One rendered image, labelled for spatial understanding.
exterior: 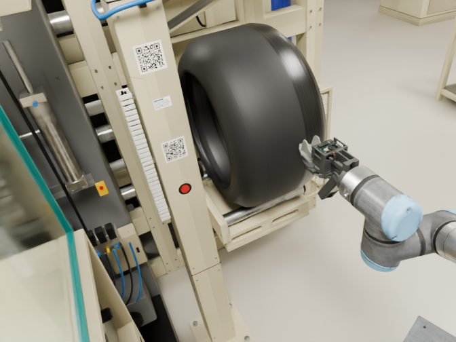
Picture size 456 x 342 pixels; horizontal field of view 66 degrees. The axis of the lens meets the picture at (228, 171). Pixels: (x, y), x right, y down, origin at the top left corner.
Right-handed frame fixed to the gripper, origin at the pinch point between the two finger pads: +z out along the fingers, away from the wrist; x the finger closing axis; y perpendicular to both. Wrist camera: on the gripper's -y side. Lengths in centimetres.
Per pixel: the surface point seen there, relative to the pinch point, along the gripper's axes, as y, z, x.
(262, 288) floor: -122, 40, 0
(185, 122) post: 7.5, 22.3, 26.5
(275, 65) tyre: 20.7, 12.9, 0.5
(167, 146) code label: 1.8, 22.2, 33.5
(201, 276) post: -63, 22, 35
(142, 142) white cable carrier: 5.1, 23.3, 40.2
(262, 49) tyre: 23.9, 18.2, 1.3
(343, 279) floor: -122, 22, -43
